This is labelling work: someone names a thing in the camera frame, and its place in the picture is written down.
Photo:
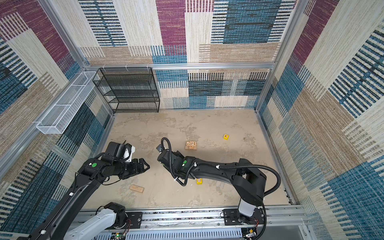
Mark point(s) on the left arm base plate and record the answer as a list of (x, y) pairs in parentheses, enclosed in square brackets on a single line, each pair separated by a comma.
[(133, 220)]

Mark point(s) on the cow picture wood block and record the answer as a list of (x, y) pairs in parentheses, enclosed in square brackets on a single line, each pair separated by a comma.
[(191, 143)]

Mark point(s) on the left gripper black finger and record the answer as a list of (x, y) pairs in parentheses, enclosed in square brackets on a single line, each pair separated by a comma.
[(143, 170), (143, 163)]

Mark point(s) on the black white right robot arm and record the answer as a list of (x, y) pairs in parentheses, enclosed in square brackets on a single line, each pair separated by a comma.
[(248, 180)]

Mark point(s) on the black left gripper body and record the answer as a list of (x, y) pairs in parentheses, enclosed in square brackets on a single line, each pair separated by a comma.
[(128, 168)]

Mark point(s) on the printed wood block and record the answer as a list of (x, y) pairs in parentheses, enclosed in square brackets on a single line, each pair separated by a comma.
[(137, 189)]

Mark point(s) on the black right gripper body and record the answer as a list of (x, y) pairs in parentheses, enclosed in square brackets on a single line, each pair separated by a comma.
[(178, 153)]

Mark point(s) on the white wire mesh basket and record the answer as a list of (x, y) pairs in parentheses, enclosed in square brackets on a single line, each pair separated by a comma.
[(57, 119)]

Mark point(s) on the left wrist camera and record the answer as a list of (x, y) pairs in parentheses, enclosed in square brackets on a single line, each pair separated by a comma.
[(128, 153)]

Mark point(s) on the black wire mesh shelf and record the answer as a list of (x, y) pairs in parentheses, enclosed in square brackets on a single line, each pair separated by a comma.
[(128, 90)]

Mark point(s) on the plain wood block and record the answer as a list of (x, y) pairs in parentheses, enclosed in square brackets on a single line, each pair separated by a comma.
[(190, 147)]

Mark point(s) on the yellow target cube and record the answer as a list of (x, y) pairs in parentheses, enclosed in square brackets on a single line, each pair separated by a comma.
[(199, 181)]

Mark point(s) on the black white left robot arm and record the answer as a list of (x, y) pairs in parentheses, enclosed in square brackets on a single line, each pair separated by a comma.
[(115, 161)]

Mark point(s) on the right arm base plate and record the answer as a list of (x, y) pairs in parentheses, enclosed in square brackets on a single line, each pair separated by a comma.
[(232, 217)]

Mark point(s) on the aluminium mounting rail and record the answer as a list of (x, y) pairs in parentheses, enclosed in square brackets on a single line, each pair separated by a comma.
[(288, 222)]

